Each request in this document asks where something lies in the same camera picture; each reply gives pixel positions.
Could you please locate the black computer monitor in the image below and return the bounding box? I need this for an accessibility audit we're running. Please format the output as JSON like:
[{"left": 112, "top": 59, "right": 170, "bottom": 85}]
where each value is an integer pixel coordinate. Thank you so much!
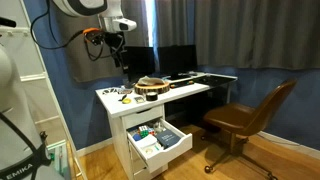
[
  {"left": 123, "top": 45, "right": 156, "bottom": 84},
  {"left": 157, "top": 44, "right": 198, "bottom": 81}
]

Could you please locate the white open drawer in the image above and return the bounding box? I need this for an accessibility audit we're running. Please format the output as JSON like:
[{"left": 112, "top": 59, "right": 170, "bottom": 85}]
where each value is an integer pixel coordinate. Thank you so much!
[{"left": 126, "top": 118, "right": 194, "bottom": 174}]

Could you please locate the Rubik's cube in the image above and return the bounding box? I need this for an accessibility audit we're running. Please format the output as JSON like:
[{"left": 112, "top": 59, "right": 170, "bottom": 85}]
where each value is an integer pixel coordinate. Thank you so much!
[{"left": 138, "top": 125, "right": 150, "bottom": 138}]

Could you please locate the white drawer cabinet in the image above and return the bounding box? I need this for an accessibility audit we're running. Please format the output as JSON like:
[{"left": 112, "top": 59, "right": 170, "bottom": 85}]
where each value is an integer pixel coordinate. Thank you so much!
[{"left": 108, "top": 103, "right": 169, "bottom": 180}]

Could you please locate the white closed drawer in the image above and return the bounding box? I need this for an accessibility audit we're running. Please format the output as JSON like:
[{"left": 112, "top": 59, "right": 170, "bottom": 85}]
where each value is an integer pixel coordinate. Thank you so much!
[
  {"left": 121, "top": 104, "right": 165, "bottom": 130},
  {"left": 128, "top": 144, "right": 169, "bottom": 180}
]

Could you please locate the crumpled white paper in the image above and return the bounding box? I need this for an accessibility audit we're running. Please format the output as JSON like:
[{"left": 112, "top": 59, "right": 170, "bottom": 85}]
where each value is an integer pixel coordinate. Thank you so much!
[{"left": 137, "top": 76, "right": 167, "bottom": 87}]

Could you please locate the navy Berkeley Engineering notebook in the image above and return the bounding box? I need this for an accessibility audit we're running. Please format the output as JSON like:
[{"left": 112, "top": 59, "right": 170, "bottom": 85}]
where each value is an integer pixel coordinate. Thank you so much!
[{"left": 156, "top": 129, "right": 182, "bottom": 149}]

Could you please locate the black masking tape roll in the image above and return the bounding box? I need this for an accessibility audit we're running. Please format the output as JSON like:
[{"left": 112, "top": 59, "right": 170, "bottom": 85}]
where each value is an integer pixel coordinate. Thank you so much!
[{"left": 145, "top": 91, "right": 159, "bottom": 102}]

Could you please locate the black glass desk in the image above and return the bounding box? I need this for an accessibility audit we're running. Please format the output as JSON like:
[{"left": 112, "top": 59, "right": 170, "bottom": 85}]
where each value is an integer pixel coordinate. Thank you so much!
[{"left": 199, "top": 73, "right": 239, "bottom": 105}]

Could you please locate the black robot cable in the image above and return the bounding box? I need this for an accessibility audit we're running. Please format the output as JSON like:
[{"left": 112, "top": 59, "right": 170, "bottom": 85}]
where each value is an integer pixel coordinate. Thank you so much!
[{"left": 29, "top": 0, "right": 105, "bottom": 63}]

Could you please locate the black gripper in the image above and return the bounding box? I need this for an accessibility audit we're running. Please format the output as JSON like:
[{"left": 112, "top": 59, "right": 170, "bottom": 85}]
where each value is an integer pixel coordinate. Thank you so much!
[{"left": 100, "top": 31, "right": 130, "bottom": 74}]

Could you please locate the white shelf frame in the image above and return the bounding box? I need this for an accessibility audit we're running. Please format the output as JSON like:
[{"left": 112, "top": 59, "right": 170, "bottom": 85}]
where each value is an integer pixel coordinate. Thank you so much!
[{"left": 0, "top": 0, "right": 88, "bottom": 180}]

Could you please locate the clear plastic box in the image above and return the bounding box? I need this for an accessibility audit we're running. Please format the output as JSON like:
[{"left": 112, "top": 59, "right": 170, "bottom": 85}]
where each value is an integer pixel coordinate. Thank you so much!
[{"left": 46, "top": 139, "right": 73, "bottom": 178}]

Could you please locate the brown swivel chair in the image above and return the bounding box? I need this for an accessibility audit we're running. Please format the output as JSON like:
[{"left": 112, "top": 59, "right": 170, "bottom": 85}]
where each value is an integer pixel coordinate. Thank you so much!
[{"left": 200, "top": 78, "right": 298, "bottom": 180}]

